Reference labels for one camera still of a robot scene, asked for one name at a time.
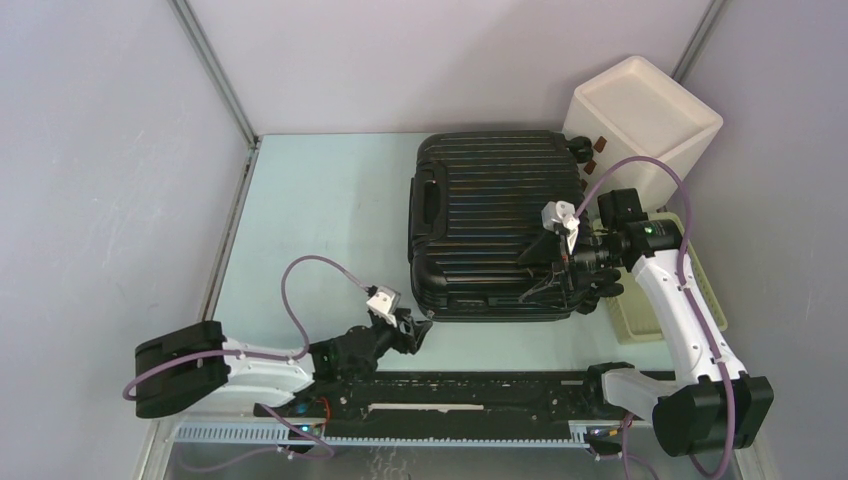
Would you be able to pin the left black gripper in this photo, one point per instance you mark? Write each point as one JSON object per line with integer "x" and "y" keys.
{"x": 411, "y": 339}

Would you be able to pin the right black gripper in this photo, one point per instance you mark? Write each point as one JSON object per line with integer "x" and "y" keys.
{"x": 551, "y": 294}

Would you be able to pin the black ribbed hard-shell suitcase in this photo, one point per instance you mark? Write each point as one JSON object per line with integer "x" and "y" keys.
{"x": 475, "y": 206}

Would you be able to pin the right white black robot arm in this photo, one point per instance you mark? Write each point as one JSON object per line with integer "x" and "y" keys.
{"x": 714, "y": 402}

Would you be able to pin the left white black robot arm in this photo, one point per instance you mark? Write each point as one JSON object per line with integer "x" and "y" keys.
{"x": 197, "y": 368}

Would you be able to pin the pale yellow perforated basket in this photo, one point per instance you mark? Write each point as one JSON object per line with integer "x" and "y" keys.
{"x": 666, "y": 294}

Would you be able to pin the white stacked drawer unit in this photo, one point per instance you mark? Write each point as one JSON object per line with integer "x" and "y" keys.
{"x": 635, "y": 109}

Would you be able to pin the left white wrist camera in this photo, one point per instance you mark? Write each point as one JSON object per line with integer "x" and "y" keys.
{"x": 382, "y": 302}

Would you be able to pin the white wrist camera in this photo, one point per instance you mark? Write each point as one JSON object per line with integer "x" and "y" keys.
{"x": 382, "y": 302}
{"x": 560, "y": 218}

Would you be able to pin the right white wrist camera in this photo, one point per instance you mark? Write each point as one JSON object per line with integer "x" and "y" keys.
{"x": 560, "y": 218}

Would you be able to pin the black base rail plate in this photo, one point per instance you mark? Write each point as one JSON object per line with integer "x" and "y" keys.
{"x": 523, "y": 407}

